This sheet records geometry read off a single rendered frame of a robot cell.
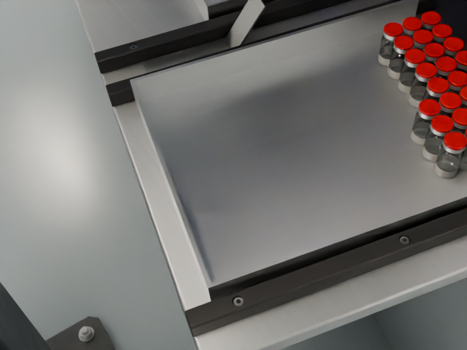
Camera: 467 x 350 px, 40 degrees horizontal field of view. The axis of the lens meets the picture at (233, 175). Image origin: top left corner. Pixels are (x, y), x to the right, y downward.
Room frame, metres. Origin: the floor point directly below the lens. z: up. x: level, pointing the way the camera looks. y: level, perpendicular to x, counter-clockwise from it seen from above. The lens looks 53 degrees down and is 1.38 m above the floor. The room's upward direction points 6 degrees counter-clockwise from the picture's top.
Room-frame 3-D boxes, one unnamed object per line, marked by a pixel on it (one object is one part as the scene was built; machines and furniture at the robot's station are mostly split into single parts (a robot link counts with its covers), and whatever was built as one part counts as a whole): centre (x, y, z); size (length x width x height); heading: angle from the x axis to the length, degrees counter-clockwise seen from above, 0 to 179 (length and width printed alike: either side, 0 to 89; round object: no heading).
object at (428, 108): (0.40, -0.19, 0.90); 0.02 x 0.02 x 0.05
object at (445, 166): (0.36, -0.20, 0.90); 0.02 x 0.02 x 0.05
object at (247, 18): (0.55, 0.02, 0.91); 0.14 x 0.03 x 0.06; 106
